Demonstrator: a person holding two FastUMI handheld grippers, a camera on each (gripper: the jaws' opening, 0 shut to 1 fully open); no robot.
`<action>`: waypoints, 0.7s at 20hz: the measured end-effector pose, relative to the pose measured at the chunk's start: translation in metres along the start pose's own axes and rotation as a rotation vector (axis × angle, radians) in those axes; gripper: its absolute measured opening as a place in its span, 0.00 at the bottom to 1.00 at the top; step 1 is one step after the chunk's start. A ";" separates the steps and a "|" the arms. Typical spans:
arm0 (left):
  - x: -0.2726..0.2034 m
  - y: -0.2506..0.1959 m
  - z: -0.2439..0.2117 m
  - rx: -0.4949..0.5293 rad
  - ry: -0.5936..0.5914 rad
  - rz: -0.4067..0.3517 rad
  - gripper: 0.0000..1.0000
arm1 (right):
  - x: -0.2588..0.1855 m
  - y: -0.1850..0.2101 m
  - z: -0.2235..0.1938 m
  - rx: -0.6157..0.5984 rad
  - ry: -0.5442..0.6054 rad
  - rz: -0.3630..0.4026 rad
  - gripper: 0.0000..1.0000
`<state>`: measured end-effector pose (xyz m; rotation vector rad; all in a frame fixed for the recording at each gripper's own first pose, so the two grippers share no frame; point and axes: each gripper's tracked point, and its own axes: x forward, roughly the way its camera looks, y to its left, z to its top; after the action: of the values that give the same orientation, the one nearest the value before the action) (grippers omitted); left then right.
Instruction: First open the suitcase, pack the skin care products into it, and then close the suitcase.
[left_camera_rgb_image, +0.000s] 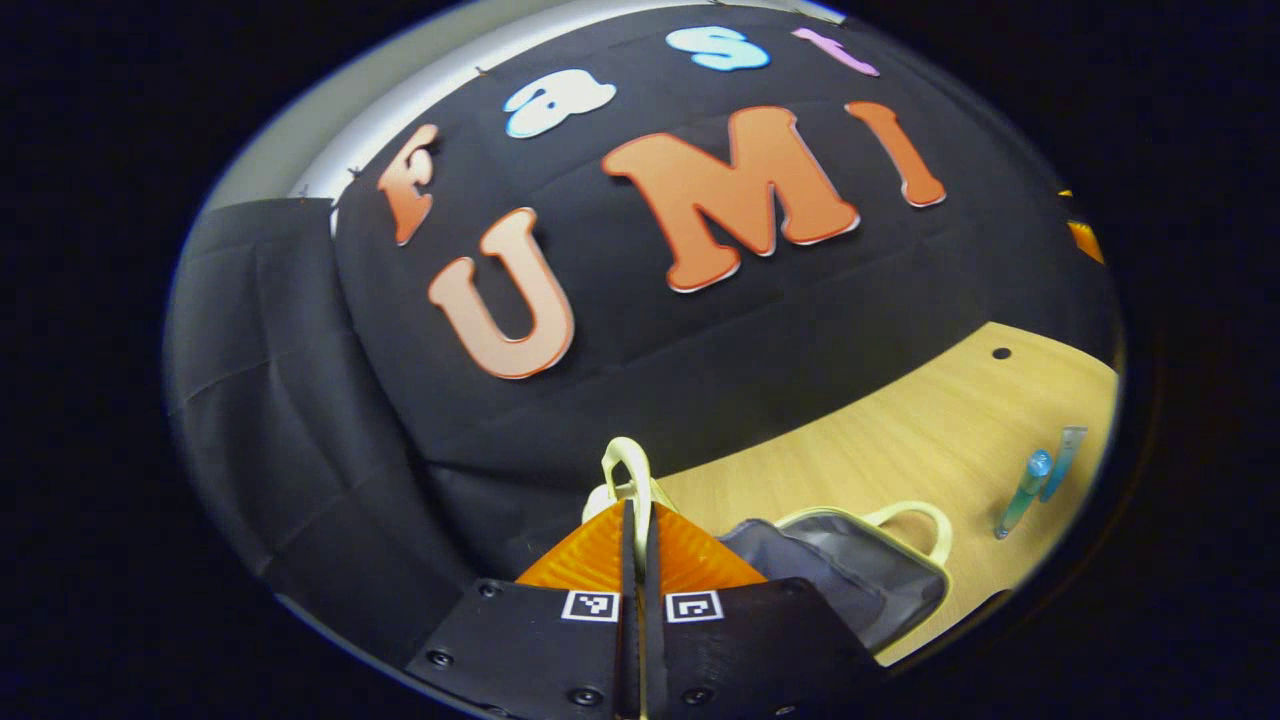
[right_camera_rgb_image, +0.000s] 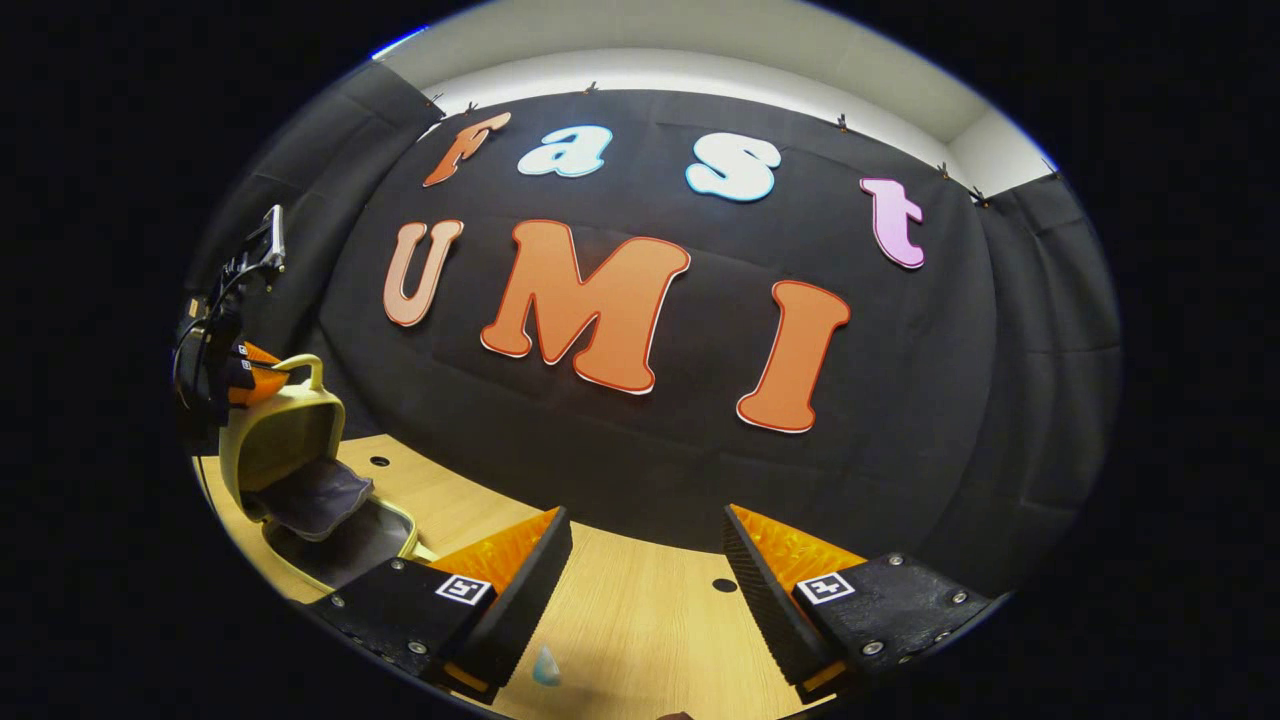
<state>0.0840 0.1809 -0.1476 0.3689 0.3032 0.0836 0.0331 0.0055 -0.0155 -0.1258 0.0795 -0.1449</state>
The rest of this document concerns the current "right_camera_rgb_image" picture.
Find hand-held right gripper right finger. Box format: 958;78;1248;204
722;503;1006;704

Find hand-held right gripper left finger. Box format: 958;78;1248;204
305;506;574;704

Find cream yellow suitcase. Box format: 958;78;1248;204
218;353;441;601

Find ceiling light strip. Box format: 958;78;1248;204
370;25;431;61

